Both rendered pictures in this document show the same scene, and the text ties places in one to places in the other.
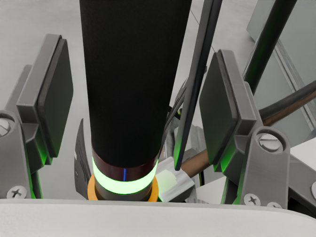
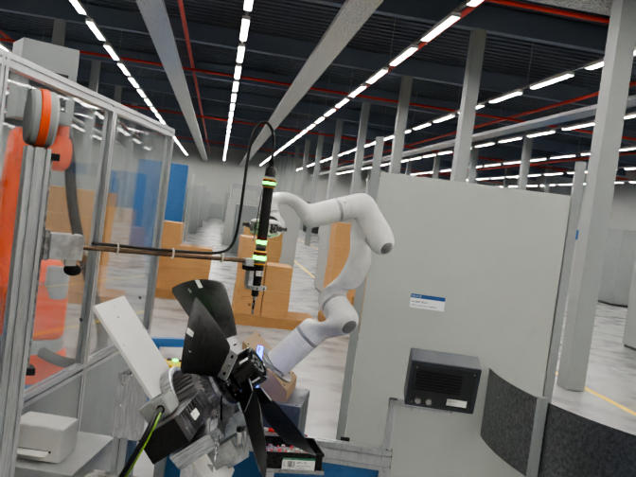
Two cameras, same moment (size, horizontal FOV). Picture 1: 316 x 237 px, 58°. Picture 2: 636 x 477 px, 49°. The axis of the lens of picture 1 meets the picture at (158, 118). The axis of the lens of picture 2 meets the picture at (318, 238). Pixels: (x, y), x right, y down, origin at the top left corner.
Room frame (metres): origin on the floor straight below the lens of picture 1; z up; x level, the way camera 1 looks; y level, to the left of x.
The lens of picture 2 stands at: (2.27, 0.68, 1.73)
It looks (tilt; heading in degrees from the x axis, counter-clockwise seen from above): 2 degrees down; 192
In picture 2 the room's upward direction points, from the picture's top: 7 degrees clockwise
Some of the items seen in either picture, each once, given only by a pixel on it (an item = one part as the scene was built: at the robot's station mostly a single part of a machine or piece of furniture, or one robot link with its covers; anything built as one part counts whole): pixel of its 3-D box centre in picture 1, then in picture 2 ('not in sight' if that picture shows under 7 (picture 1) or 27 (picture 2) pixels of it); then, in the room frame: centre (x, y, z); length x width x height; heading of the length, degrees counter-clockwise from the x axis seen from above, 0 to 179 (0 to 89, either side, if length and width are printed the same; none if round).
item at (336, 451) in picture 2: not in sight; (274, 442); (-0.29, 0.05, 0.82); 0.90 x 0.04 x 0.08; 99
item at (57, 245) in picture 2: not in sight; (61, 245); (0.52, -0.43, 1.54); 0.10 x 0.07 x 0.08; 134
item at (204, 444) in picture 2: not in sight; (195, 443); (0.43, 0.00, 1.03); 0.15 x 0.10 x 0.14; 99
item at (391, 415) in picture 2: not in sight; (390, 424); (-0.36, 0.48, 0.96); 0.03 x 0.03 x 0.20; 9
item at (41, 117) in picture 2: not in sight; (41, 118); (0.59, -0.50, 1.88); 0.17 x 0.15 x 0.16; 9
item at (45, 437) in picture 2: not in sight; (41, 438); (0.36, -0.53, 0.91); 0.17 x 0.16 x 0.11; 99
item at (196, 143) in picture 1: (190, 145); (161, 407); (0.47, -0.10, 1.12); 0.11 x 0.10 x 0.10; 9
